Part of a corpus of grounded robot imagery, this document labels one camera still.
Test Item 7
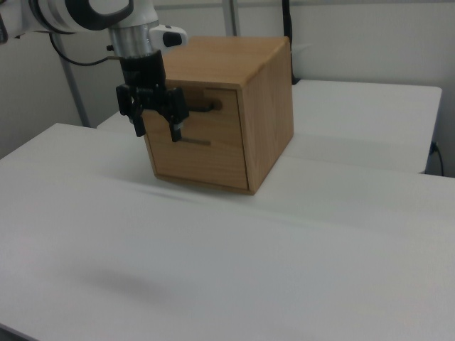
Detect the black camera stand pole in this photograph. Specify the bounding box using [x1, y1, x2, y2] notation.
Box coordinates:
[281, 0, 300, 86]

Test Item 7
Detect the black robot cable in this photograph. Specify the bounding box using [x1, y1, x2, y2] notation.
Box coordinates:
[48, 33, 120, 67]

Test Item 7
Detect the black power cable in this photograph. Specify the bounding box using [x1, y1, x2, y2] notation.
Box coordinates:
[429, 141, 446, 177]

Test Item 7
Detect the wooden drawer with handle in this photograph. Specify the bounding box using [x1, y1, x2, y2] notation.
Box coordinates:
[142, 86, 247, 145]

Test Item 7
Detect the wooden drawer cabinet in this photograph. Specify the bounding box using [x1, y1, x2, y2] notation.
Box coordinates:
[141, 35, 294, 196]

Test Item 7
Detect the black metal drawer handle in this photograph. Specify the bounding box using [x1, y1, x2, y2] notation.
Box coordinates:
[186, 100, 224, 115]

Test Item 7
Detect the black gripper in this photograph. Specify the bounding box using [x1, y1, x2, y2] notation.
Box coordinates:
[115, 49, 191, 144]

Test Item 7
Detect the wooden drawer without handle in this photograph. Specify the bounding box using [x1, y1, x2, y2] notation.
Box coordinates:
[146, 139, 250, 190]

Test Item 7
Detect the grey partition frame post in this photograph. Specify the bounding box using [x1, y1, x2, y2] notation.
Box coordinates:
[60, 53, 90, 128]
[223, 0, 240, 37]

